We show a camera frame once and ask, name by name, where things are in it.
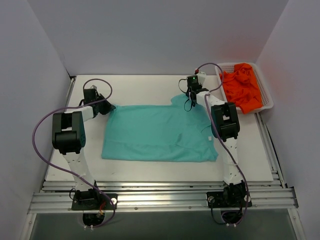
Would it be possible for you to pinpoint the teal t-shirt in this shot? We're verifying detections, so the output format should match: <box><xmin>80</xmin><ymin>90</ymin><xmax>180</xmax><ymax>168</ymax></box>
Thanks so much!
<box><xmin>101</xmin><ymin>94</ymin><xmax>219</xmax><ymax>163</ymax></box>

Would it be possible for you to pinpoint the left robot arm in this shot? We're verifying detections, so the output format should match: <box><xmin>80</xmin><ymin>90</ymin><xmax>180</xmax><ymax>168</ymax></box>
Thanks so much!
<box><xmin>52</xmin><ymin>85</ymin><xmax>116</xmax><ymax>210</ymax></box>

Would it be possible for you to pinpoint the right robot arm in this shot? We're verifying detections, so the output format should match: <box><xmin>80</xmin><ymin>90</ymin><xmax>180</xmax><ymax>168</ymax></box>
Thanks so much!
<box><xmin>186</xmin><ymin>72</ymin><xmax>248</xmax><ymax>207</ymax></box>

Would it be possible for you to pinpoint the orange t-shirt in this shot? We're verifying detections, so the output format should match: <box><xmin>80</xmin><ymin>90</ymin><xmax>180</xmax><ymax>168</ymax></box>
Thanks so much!
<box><xmin>219</xmin><ymin>63</ymin><xmax>263</xmax><ymax>114</ymax></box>

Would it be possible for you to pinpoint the white plastic basket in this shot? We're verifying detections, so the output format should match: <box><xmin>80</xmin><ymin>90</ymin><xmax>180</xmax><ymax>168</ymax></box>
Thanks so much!
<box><xmin>215</xmin><ymin>62</ymin><xmax>274</xmax><ymax>114</ymax></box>

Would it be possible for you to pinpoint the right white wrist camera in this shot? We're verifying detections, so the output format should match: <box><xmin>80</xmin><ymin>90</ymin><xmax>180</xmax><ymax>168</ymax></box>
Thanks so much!
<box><xmin>196</xmin><ymin>71</ymin><xmax>207</xmax><ymax>86</ymax></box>

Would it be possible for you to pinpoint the black cable on right wrist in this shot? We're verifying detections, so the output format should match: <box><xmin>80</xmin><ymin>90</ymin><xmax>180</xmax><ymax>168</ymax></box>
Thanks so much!
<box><xmin>178</xmin><ymin>77</ymin><xmax>197</xmax><ymax>112</ymax></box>

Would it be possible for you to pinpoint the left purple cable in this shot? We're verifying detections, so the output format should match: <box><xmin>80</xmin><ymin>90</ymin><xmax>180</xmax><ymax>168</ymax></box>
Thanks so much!
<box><xmin>31</xmin><ymin>78</ymin><xmax>117</xmax><ymax>229</ymax></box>

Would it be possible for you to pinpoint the purple cable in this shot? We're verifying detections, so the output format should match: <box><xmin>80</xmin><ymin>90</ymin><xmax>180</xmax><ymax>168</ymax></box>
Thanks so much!
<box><xmin>31</xmin><ymin>78</ymin><xmax>117</xmax><ymax>229</ymax></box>
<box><xmin>194</xmin><ymin>62</ymin><xmax>252</xmax><ymax>226</ymax></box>

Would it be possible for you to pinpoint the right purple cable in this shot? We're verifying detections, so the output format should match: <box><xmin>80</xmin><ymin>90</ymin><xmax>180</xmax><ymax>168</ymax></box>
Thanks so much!
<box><xmin>194</xmin><ymin>62</ymin><xmax>252</xmax><ymax>226</ymax></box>

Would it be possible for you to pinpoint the aluminium mounting rail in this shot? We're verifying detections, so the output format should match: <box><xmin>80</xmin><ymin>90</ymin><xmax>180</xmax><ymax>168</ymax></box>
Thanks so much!
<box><xmin>28</xmin><ymin>180</ymin><xmax>299</xmax><ymax>214</ymax></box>

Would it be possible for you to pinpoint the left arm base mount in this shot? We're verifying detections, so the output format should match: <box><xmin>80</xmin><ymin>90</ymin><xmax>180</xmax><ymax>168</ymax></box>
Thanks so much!
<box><xmin>71</xmin><ymin>190</ymin><xmax>118</xmax><ymax>227</ymax></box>

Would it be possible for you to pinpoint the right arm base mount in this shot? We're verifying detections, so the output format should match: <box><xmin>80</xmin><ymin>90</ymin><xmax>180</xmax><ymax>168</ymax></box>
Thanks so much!
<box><xmin>206</xmin><ymin>191</ymin><xmax>253</xmax><ymax>227</ymax></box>

